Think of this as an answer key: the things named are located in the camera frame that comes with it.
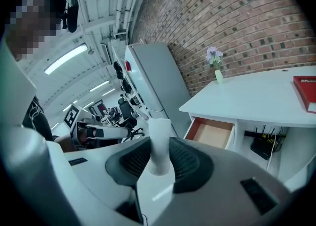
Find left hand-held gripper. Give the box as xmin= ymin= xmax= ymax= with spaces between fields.
xmin=63 ymin=103 xmax=132 ymax=150

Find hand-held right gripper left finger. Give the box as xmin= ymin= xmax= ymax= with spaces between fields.
xmin=0 ymin=124 xmax=152 ymax=226

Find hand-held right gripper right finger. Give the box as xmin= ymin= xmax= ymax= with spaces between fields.
xmin=137 ymin=136 xmax=301 ymax=226

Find small white item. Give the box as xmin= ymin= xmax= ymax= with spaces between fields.
xmin=147 ymin=118 xmax=172 ymax=176

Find white desk drawer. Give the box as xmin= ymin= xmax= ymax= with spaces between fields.
xmin=183 ymin=117 xmax=236 ymax=150

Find person's left forearm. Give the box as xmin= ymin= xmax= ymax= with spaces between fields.
xmin=52 ymin=135 xmax=78 ymax=152

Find white desk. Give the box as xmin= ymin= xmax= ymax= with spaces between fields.
xmin=178 ymin=65 xmax=316 ymax=192

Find black office chair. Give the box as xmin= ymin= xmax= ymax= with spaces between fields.
xmin=117 ymin=97 xmax=145 ymax=142

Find white shelving rack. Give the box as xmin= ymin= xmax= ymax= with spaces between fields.
xmin=110 ymin=44 xmax=150 ymax=120

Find long ceiling light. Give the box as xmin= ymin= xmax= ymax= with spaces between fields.
xmin=43 ymin=43 xmax=89 ymax=75
xmin=62 ymin=99 xmax=79 ymax=112
xmin=89 ymin=80 xmax=111 ymax=93

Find black router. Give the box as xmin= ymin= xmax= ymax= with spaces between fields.
xmin=250 ymin=125 xmax=282 ymax=161

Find grey tall cabinet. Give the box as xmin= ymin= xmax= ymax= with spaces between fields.
xmin=124 ymin=42 xmax=193 ymax=139

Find person's black shirt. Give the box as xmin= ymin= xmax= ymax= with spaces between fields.
xmin=22 ymin=95 xmax=60 ymax=142

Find white air conditioner unit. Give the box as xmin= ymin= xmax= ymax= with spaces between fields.
xmin=100 ymin=42 xmax=112 ymax=64

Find pale green vase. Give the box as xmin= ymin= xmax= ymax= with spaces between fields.
xmin=214 ymin=69 xmax=224 ymax=85

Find red book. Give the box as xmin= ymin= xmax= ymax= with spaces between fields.
xmin=293 ymin=75 xmax=316 ymax=114

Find purple artificial flowers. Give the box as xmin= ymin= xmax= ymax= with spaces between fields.
xmin=205 ymin=45 xmax=224 ymax=69

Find white ceiling pipes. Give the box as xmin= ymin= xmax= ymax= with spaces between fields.
xmin=114 ymin=0 xmax=139 ymax=34

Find person's head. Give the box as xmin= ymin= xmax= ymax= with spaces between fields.
xmin=4 ymin=0 xmax=65 ymax=62

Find white cable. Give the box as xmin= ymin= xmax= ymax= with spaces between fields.
xmin=265 ymin=127 xmax=283 ymax=171

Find black head-mounted camera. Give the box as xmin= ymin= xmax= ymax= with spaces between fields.
xmin=39 ymin=0 xmax=80 ymax=34

